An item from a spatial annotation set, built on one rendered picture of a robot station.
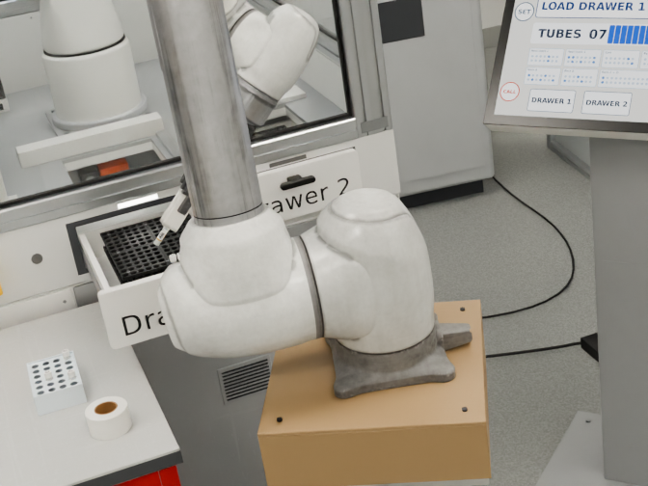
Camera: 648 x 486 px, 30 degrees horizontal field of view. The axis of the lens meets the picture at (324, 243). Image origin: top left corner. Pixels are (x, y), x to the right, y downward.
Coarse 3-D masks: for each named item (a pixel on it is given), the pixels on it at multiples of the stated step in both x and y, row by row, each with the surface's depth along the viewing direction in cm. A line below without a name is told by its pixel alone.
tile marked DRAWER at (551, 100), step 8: (528, 96) 239; (536, 96) 238; (544, 96) 238; (552, 96) 237; (560, 96) 236; (568, 96) 235; (528, 104) 239; (536, 104) 238; (544, 104) 237; (552, 104) 236; (560, 104) 236; (568, 104) 235; (552, 112) 236; (560, 112) 235; (568, 112) 235
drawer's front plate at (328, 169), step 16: (320, 160) 246; (336, 160) 247; (352, 160) 249; (272, 176) 244; (288, 176) 245; (304, 176) 246; (320, 176) 248; (336, 176) 249; (352, 176) 250; (272, 192) 245; (288, 192) 246; (304, 192) 248; (320, 192) 249; (336, 192) 250; (288, 208) 248; (304, 208) 249; (320, 208) 250
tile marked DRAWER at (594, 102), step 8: (584, 96) 234; (592, 96) 233; (600, 96) 232; (608, 96) 231; (616, 96) 231; (624, 96) 230; (632, 96) 229; (584, 104) 233; (592, 104) 233; (600, 104) 232; (608, 104) 231; (616, 104) 230; (624, 104) 230; (584, 112) 233; (592, 112) 232; (600, 112) 232; (608, 112) 231; (616, 112) 230; (624, 112) 229
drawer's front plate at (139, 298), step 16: (112, 288) 207; (128, 288) 206; (144, 288) 208; (112, 304) 206; (128, 304) 208; (144, 304) 209; (112, 320) 208; (128, 320) 209; (144, 320) 210; (112, 336) 209; (128, 336) 210; (144, 336) 211
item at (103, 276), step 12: (144, 216) 241; (156, 216) 242; (192, 216) 244; (96, 228) 239; (108, 228) 239; (84, 240) 235; (96, 240) 239; (84, 252) 235; (96, 252) 240; (96, 264) 224; (108, 264) 237; (96, 276) 221; (108, 276) 232; (96, 288) 227
